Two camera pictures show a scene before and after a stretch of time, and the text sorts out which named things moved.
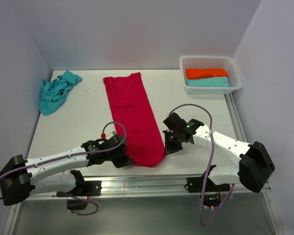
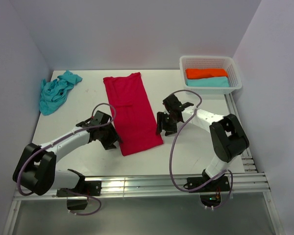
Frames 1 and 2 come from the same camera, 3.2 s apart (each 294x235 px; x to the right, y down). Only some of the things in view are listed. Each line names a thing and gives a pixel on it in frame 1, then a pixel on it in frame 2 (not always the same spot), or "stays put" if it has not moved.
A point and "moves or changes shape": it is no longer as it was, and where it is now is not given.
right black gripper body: (173, 142) → (169, 123)
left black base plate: (85, 188) stays put
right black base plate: (196, 184) stays put
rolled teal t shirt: (213, 82) stays put
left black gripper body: (119, 159) → (106, 138)
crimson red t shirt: (131, 106) moves or changes shape
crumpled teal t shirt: (53, 93) stays put
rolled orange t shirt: (205, 73) stays put
